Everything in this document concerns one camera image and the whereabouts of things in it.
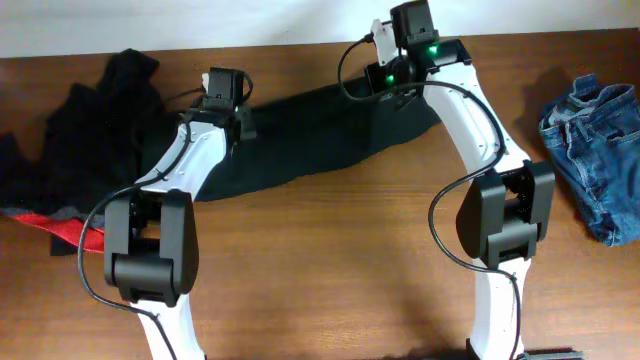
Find black trousers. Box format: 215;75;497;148
195;84;440;202

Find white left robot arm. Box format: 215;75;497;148
104;67;256;359

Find red and grey garment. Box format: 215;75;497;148
1;207;105;253

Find blue denim jeans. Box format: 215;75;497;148
538;74;639;246

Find black garment pile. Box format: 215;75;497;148
1;49;176;219

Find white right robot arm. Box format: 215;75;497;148
367;1;555;359

